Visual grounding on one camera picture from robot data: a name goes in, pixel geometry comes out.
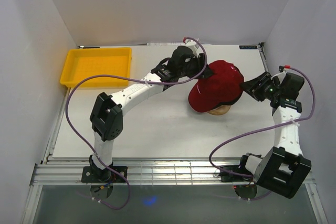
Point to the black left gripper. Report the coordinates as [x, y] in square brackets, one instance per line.
[207, 72]

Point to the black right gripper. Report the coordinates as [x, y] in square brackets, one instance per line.
[251, 88]

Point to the dark red LA cap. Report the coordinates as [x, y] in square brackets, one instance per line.
[206, 93]

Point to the black NY cap red brim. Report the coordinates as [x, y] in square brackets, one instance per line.
[229, 101]

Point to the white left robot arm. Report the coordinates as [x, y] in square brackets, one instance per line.
[108, 111]

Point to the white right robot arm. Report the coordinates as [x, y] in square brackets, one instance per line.
[284, 167]

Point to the wooden hat stand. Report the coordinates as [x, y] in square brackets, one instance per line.
[221, 110]

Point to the black blue logo sticker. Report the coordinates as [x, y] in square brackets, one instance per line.
[248, 47]

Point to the yellow plastic tray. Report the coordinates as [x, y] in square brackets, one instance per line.
[87, 62]

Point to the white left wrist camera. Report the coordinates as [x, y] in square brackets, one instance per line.
[193, 45]

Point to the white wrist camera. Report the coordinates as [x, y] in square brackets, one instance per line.
[282, 70]
[193, 45]

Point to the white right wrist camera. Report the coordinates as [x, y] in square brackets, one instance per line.
[282, 70]

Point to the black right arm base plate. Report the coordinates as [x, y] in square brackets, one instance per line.
[230, 177]

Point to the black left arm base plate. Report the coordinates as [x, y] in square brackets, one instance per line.
[118, 174]

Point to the aluminium front rail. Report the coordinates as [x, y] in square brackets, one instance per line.
[141, 172]

